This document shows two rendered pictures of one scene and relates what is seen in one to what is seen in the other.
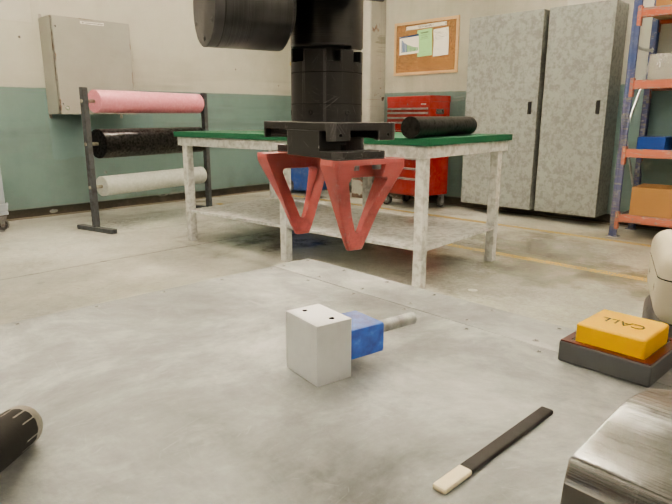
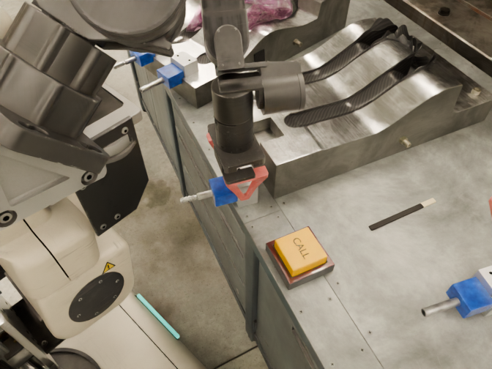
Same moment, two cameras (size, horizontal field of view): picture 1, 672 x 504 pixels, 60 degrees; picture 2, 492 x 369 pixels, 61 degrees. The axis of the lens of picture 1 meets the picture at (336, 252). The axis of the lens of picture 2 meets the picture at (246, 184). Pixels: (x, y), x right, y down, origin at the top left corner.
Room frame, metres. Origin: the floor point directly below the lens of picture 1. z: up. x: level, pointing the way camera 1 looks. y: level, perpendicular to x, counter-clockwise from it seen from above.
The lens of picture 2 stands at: (0.84, -0.24, 1.39)
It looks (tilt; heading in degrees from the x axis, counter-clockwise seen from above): 50 degrees down; 198
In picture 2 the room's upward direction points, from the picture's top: straight up
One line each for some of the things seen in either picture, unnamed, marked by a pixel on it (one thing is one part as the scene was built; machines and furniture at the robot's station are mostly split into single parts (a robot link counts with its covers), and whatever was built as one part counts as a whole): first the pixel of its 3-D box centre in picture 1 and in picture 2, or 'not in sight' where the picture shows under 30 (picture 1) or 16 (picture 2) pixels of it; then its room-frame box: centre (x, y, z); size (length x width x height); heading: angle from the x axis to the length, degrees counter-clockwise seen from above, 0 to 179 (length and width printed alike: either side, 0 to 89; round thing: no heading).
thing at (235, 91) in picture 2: not in sight; (236, 98); (0.40, -0.40, 1.02); 0.07 x 0.06 x 0.07; 117
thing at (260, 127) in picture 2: not in sight; (265, 137); (0.32, -0.37, 0.87); 0.05 x 0.05 x 0.04; 43
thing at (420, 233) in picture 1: (328, 184); not in sight; (4.41, 0.06, 0.51); 2.40 x 1.13 x 1.02; 50
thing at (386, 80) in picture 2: not in sight; (351, 69); (0.13, -0.26, 0.92); 0.35 x 0.16 x 0.09; 133
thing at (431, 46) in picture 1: (424, 47); not in sight; (7.05, -1.03, 1.80); 0.90 x 0.03 x 0.60; 46
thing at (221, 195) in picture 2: not in sight; (217, 191); (0.43, -0.43, 0.83); 0.13 x 0.05 x 0.05; 126
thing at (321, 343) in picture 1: (360, 331); (463, 299); (0.50, -0.02, 0.83); 0.13 x 0.05 x 0.05; 126
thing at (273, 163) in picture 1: (309, 183); not in sight; (0.50, 0.02, 0.96); 0.07 x 0.07 x 0.09; 35
